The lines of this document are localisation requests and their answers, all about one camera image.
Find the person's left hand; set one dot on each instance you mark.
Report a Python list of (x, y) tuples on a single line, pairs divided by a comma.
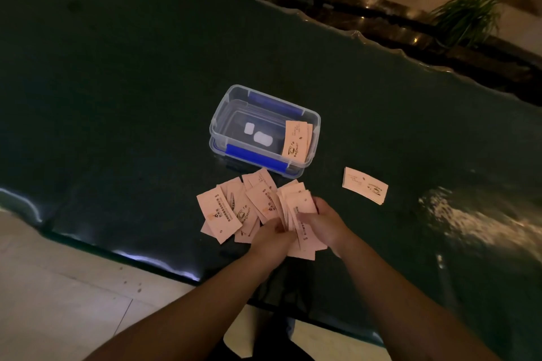
[(271, 248)]

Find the person's right hand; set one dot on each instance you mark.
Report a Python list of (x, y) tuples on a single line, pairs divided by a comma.
[(328, 225)]

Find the person's right fingers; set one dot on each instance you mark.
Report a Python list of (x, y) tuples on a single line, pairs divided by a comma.
[(314, 214)]

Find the person's left fingers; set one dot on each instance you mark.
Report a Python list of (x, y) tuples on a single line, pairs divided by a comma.
[(277, 227)]

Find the pink ticket bundle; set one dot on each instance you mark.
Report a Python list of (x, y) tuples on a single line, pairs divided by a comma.
[(302, 204)]

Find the person's right forearm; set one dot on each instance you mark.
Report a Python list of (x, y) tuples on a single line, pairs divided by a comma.
[(402, 301)]

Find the person's left forearm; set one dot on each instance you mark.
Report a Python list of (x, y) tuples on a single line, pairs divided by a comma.
[(190, 314)]

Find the loose pile of pink tickets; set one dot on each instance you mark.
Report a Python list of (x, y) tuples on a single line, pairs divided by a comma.
[(237, 206)]

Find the small stack of pink tickets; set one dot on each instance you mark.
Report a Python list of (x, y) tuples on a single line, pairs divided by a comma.
[(365, 185)]

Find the clear lid with blue clips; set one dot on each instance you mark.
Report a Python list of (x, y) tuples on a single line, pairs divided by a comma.
[(254, 157)]

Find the thick stack of pink tickets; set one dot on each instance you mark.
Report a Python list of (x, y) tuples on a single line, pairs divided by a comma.
[(296, 140)]

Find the white oblong sticker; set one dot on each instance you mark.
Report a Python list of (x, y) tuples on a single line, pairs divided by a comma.
[(263, 138)]

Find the small white square sticker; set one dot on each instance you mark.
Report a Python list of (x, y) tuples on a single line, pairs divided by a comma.
[(249, 128)]

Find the clear plastic storage box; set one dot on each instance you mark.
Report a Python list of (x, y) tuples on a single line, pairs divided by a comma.
[(262, 119)]

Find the person's dark trousers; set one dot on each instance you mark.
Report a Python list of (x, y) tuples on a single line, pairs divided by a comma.
[(271, 343)]

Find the green potted plant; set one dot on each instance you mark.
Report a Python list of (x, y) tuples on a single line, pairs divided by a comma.
[(470, 16)]

